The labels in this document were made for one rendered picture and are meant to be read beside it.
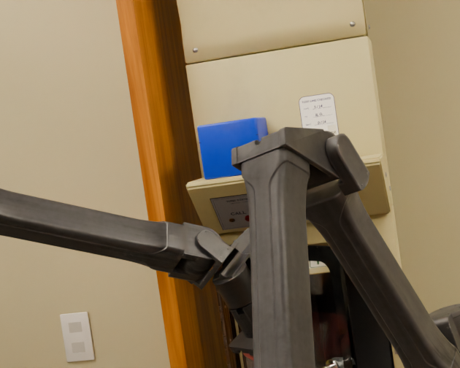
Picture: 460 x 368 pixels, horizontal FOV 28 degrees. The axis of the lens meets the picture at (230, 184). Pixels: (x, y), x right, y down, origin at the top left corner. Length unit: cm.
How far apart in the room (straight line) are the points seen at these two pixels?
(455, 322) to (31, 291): 122
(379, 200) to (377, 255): 42
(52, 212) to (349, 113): 55
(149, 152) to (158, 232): 24
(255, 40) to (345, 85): 17
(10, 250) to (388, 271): 128
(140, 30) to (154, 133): 18
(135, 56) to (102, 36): 58
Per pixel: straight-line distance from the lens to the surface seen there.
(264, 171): 99
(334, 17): 158
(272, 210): 97
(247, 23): 160
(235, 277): 135
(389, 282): 113
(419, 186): 201
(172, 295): 157
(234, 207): 154
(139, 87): 155
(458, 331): 129
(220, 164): 150
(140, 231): 134
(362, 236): 110
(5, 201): 130
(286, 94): 159
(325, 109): 158
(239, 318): 139
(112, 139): 212
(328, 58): 158
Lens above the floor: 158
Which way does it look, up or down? 3 degrees down
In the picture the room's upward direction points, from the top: 8 degrees counter-clockwise
